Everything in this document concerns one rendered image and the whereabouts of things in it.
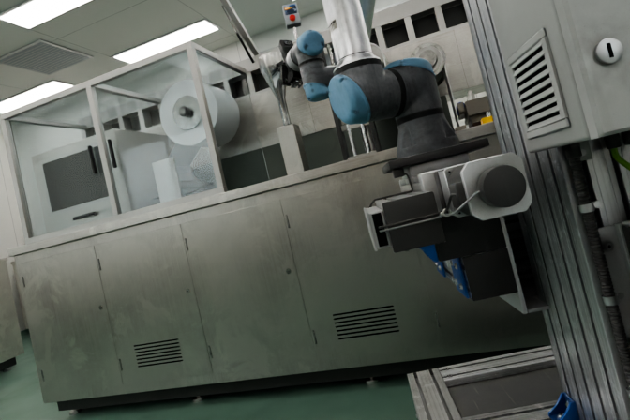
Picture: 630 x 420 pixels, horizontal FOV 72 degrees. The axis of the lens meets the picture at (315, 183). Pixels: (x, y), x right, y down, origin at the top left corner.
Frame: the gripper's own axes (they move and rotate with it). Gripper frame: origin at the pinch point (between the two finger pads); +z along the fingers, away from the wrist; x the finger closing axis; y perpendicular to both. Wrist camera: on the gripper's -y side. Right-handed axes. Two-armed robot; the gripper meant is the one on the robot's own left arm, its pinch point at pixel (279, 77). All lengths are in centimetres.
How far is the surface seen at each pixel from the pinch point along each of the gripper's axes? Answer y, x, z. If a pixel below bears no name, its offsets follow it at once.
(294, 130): 8, 21, 52
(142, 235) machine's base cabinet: 51, -51, 70
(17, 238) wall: 30, -218, 530
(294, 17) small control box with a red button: -43, 22, 38
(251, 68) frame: -37, 11, 88
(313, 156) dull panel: 17, 37, 74
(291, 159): 21, 18, 55
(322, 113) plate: -5, 42, 67
